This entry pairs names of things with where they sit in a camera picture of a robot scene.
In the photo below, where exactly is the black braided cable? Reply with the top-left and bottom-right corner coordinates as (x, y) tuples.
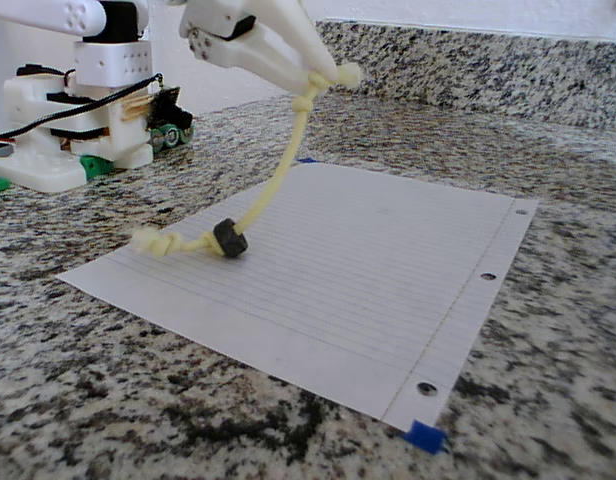
(0, 72), (165, 146)

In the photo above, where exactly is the granite backsplash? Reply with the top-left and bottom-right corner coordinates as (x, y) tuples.
(311, 18), (616, 135)

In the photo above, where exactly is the lined white paper sheet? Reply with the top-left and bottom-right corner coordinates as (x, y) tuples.
(56, 162), (540, 432)

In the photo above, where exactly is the green controller board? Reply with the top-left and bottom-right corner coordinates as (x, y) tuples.
(148, 122), (195, 152)

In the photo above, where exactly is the black ring bead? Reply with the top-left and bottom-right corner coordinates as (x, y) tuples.
(212, 218), (249, 260)

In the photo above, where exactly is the wooden shim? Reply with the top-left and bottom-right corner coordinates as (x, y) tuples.
(120, 96), (154, 122)

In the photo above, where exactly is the yellow-green knotted rope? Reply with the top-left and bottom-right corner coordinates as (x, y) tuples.
(130, 62), (363, 259)

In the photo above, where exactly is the black power plug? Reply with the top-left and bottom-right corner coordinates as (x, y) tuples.
(148, 85), (195, 130)

